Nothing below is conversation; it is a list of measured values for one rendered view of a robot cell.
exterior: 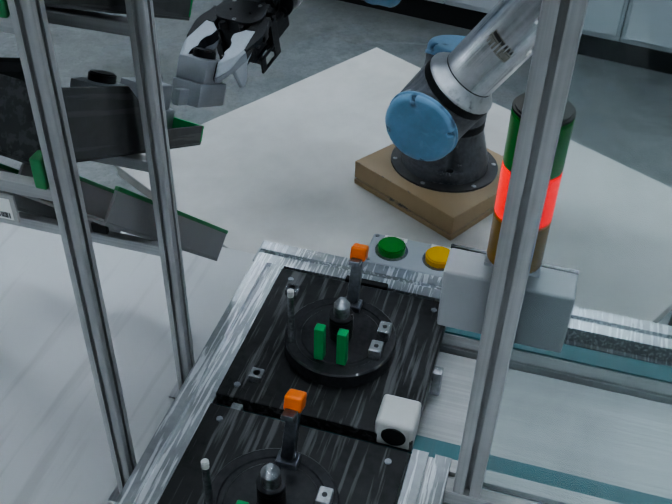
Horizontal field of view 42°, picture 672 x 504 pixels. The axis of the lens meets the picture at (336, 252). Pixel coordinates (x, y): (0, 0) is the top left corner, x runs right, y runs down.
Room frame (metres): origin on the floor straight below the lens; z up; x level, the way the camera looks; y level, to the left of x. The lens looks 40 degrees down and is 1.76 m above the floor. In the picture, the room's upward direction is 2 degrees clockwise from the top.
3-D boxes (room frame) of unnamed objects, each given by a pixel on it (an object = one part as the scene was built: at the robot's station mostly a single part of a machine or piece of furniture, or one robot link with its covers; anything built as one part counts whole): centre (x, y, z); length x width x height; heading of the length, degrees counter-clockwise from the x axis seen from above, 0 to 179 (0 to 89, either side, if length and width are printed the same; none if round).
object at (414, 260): (0.95, -0.15, 0.93); 0.21 x 0.07 x 0.06; 75
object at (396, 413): (0.65, -0.08, 0.97); 0.05 x 0.05 x 0.04; 75
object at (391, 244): (0.97, -0.08, 0.96); 0.04 x 0.04 x 0.02
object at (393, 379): (0.77, -0.01, 0.96); 0.24 x 0.24 x 0.02; 75
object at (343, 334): (0.72, -0.01, 1.01); 0.01 x 0.01 x 0.05; 75
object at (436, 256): (0.95, -0.15, 0.96); 0.04 x 0.04 x 0.02
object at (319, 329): (0.73, 0.02, 1.01); 0.01 x 0.01 x 0.05; 75
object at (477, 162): (1.30, -0.19, 0.95); 0.15 x 0.15 x 0.10
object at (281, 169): (1.26, -0.15, 0.84); 0.90 x 0.70 x 0.03; 45
